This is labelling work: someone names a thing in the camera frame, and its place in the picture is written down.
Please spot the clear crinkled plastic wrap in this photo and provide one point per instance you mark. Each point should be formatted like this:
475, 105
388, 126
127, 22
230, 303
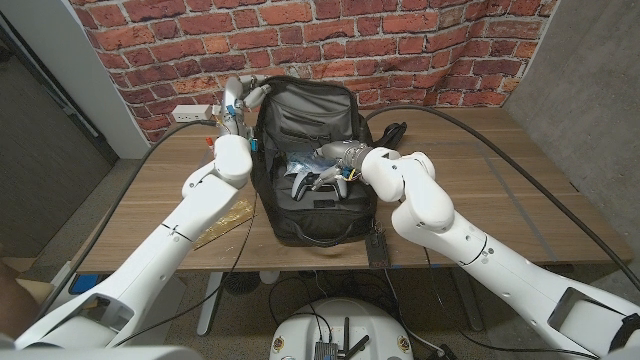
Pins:
302, 162

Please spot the white table leg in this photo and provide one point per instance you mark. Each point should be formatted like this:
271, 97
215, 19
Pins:
209, 305
462, 295

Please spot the red brick print backdrop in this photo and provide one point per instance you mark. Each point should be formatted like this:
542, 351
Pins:
300, 40

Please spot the blue flat object on floor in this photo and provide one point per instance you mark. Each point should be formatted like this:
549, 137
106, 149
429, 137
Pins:
84, 283

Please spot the white power strip box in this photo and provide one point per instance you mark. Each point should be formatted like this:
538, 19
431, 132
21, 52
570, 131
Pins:
190, 113

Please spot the crinkled golden plastic wrap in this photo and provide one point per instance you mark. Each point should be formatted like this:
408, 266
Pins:
230, 220

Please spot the black leather luggage tag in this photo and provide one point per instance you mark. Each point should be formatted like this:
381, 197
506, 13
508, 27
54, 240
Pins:
378, 252

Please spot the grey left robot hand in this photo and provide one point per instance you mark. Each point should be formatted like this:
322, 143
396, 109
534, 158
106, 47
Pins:
231, 100

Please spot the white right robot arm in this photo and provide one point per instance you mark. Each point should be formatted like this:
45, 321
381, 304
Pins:
450, 225

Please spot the white game controller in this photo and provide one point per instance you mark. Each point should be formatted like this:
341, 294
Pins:
305, 185

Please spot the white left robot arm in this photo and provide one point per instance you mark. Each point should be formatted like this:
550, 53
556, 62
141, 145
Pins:
165, 240

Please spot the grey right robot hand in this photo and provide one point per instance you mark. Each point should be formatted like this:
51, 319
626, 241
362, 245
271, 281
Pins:
345, 152

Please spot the black fabric backpack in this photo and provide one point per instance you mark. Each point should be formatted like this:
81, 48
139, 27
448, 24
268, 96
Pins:
310, 120

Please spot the white robot base with antennas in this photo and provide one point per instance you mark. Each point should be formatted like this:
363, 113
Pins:
345, 320

